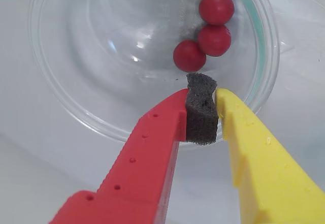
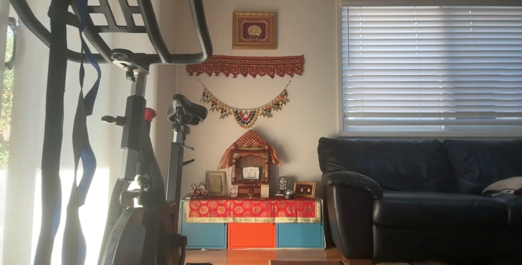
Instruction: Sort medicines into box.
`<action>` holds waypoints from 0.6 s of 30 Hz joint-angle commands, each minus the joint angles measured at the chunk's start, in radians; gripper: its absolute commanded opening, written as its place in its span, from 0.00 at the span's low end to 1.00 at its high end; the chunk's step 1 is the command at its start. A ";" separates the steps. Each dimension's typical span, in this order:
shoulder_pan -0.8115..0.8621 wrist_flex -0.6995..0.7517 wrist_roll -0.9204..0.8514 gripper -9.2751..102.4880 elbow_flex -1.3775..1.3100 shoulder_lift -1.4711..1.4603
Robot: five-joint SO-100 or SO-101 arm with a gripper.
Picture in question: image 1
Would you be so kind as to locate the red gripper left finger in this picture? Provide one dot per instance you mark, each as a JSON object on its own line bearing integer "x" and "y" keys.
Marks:
{"x": 137, "y": 170}

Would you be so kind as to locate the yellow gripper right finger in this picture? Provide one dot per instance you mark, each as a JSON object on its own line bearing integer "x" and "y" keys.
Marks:
{"x": 266, "y": 170}

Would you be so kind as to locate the red round pill ball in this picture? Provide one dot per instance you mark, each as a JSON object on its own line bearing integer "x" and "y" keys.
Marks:
{"x": 216, "y": 8}
{"x": 214, "y": 40}
{"x": 189, "y": 56}

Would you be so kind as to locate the clear glass bowl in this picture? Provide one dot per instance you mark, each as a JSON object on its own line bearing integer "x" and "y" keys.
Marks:
{"x": 101, "y": 56}

